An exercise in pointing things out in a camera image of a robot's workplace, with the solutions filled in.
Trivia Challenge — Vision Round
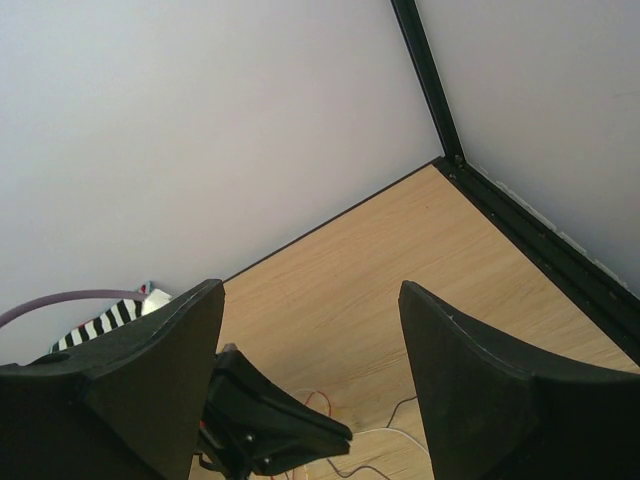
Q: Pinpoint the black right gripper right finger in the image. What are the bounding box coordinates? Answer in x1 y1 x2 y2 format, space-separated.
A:
398 281 639 479

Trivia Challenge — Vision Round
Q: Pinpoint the black enclosure frame post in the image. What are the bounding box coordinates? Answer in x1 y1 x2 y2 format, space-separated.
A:
392 1 639 359

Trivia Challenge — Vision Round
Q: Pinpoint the dark purple wire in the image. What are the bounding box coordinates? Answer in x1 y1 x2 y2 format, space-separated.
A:
327 394 419 479

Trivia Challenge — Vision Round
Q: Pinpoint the black white striped cloth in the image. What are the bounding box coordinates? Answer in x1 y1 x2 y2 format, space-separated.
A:
49 283 156 353

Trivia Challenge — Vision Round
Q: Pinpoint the red wire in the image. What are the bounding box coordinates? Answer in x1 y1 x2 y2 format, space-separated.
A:
292 390 334 419

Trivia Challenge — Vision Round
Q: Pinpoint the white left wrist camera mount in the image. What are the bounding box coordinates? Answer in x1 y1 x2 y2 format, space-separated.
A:
141 288 172 316

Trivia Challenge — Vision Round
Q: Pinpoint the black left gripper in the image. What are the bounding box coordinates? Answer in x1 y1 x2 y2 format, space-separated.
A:
197 344 353 479

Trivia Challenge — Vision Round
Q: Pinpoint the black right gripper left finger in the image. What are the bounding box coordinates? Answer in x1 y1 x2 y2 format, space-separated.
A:
1 280 225 479

